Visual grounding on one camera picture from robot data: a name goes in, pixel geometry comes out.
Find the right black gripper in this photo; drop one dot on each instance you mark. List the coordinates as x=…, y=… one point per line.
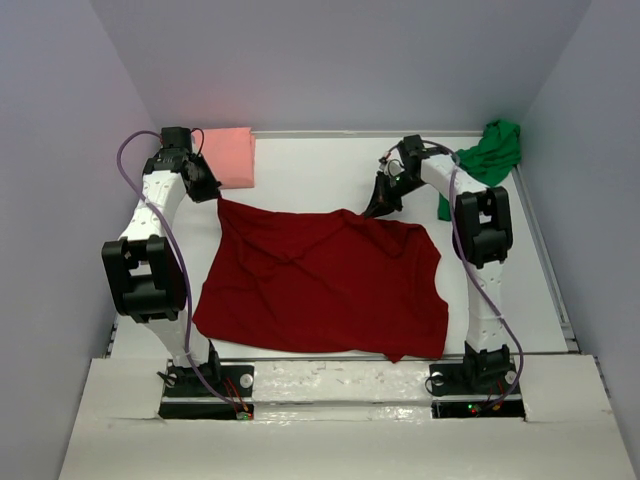
x=381, y=201

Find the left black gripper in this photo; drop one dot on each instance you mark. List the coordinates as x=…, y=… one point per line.
x=210, y=190

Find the red t shirt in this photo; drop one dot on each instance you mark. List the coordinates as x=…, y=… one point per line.
x=323, y=283

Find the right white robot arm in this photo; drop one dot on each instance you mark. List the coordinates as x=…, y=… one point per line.
x=481, y=237

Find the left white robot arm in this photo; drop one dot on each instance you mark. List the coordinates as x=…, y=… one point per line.
x=147, y=273

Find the folded pink t shirt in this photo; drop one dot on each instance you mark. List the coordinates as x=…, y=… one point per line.
x=230, y=154

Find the green t shirt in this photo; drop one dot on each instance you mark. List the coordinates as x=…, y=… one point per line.
x=498, y=151

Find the white front cover board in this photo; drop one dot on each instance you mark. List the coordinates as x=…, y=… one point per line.
x=347, y=420

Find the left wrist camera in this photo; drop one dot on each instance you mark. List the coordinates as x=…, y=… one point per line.
x=176, y=138

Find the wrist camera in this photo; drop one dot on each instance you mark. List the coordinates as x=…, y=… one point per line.
x=176, y=138
x=411, y=145

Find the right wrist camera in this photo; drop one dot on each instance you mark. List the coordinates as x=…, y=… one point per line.
x=411, y=145

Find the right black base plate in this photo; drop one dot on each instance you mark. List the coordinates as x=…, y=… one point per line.
x=454, y=397

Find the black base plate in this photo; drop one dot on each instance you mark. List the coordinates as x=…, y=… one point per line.
x=454, y=397
x=227, y=395

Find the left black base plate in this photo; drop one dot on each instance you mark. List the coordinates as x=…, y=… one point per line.
x=227, y=395

